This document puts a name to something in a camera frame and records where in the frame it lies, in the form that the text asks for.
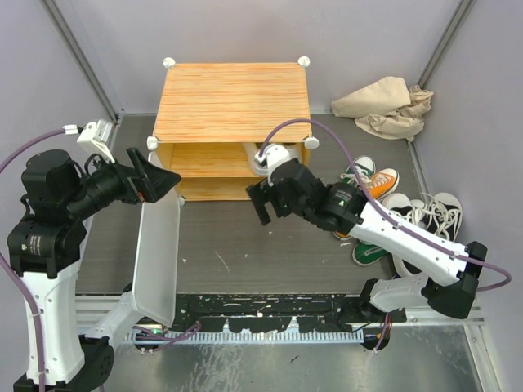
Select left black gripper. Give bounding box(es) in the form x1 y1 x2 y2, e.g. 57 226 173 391
66 143 181 216

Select white cabinet door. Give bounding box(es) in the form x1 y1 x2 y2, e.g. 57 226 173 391
132 189 181 326

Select black white sneaker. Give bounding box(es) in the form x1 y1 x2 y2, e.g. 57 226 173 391
381 193 427 229
425 192 463 242

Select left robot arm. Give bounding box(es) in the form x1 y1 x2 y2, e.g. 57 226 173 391
7 148 181 391

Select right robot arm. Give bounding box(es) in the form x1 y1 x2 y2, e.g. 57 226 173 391
246 158 487 322

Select wooden shoe cabinet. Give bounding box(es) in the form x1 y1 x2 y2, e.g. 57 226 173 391
148 56 312 202

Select orange sneaker lower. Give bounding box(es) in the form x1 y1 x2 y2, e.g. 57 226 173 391
333 231 351 241

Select orange sneaker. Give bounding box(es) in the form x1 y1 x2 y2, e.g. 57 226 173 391
333 231 351 241
366 168 400 200

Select green sneaker upper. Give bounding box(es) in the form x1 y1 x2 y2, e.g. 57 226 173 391
340 155 375 188

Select green sneaker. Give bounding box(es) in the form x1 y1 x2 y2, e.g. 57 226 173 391
340 155 375 188
352 243 388 267

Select orange sneaker upper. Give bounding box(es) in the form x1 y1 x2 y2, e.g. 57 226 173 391
366 168 400 200

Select green sneaker lower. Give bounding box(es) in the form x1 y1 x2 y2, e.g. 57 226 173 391
352 243 388 267

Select beige cloth bag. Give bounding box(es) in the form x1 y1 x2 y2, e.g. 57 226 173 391
330 76 434 142

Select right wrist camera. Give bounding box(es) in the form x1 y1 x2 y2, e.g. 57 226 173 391
259 144 301 175

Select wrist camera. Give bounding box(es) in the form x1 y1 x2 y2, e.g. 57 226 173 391
77 119 115 163
259 144 301 175

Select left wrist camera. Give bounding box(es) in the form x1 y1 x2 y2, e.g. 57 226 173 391
77 119 115 163

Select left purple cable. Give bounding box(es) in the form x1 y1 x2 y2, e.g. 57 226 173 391
0 126 78 175

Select purple cable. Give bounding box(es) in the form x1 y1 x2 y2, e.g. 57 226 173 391
261 118 512 292
0 126 78 175

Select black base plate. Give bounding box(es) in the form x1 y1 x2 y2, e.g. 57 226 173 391
169 294 385 333

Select white cable tray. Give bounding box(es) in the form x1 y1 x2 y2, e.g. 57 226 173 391
122 326 364 345

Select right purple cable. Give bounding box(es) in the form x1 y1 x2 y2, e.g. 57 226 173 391
261 118 512 292

